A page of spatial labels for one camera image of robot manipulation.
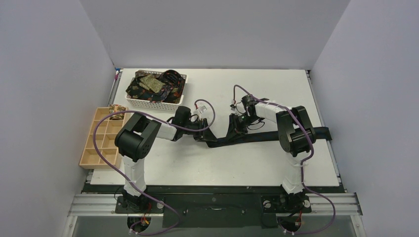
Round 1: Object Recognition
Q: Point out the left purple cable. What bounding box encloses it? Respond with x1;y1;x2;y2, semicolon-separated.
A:
93;99;217;236

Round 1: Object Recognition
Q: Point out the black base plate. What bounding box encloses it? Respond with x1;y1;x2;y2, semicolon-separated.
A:
71;185;344;232

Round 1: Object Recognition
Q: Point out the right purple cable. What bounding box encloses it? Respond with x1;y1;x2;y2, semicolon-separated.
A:
232;84;336;236

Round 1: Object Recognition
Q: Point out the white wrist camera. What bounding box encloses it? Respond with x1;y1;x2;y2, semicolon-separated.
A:
230;100;237;110
192;106;211;120

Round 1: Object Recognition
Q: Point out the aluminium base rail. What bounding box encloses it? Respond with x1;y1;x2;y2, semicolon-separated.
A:
68;193;362;217

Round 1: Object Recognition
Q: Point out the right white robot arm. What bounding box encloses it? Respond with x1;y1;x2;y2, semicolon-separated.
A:
227;95;316;211

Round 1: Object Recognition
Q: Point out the purple cable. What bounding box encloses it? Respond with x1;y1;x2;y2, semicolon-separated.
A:
93;99;217;236
232;84;336;236

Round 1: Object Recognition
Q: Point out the blue brown striped tie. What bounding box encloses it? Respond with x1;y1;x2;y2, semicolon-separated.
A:
206;127;332;148

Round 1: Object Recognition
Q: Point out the pile of patterned ties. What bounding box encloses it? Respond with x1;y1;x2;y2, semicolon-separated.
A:
126;70;186;104

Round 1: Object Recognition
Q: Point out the wooden compartment tray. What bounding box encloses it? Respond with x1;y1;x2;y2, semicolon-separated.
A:
79;107;130;169

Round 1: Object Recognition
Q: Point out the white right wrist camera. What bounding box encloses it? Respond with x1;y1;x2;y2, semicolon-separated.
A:
230;100;237;110

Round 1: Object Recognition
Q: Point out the white perforated plastic basket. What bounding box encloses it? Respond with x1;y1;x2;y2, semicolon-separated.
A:
126;70;188;111

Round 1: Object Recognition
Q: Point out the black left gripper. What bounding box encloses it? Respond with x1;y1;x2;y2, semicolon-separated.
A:
182;118;216;143

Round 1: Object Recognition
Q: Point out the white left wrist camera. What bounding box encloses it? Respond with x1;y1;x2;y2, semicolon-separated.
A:
192;106;211;120

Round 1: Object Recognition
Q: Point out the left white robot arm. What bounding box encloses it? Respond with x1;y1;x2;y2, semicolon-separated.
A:
115;106;217;212

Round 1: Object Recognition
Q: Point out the rolled floral tie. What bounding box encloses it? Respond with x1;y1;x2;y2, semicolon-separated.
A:
109;104;127;120

